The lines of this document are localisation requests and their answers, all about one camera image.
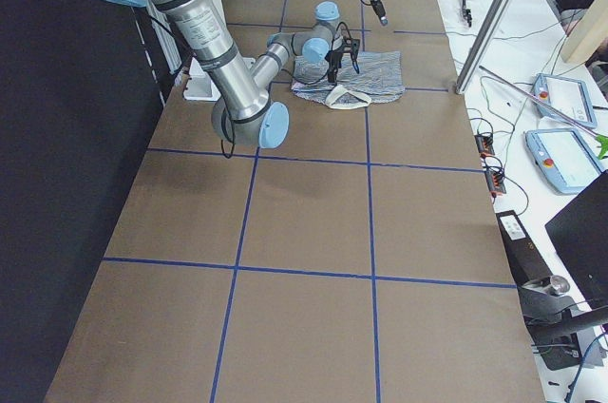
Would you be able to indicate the striped polo shirt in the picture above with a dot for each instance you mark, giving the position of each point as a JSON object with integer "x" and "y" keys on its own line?
{"x": 378, "y": 81}

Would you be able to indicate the thin metal rod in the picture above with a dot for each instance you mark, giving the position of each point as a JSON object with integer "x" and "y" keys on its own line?
{"x": 601, "y": 139}

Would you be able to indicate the orange black usb hub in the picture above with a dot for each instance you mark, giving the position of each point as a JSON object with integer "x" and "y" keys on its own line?
{"x": 484, "y": 142}

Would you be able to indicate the wooden beam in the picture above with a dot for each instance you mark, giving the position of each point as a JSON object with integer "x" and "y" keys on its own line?
{"x": 588, "y": 34}

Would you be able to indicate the upper teach pendant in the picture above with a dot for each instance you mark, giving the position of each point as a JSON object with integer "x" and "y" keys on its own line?
{"x": 569, "y": 96}

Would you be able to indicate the teach pendant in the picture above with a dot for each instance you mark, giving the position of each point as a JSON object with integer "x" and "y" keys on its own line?
{"x": 564, "y": 158}
{"x": 569, "y": 96}

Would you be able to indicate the lower teach pendant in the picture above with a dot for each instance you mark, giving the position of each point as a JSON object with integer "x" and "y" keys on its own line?
{"x": 564, "y": 158}

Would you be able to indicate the black rectangular box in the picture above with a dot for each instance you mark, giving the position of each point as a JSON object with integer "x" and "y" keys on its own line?
{"x": 525, "y": 261}

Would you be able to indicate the black monitor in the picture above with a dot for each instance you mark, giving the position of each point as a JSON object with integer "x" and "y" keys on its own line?
{"x": 579, "y": 235}

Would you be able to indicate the aluminium frame post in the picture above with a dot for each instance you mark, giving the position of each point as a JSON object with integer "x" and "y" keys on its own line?
{"x": 482, "y": 41}

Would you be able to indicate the black camera stand base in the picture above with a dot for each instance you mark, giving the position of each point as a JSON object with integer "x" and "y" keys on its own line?
{"x": 562, "y": 331}

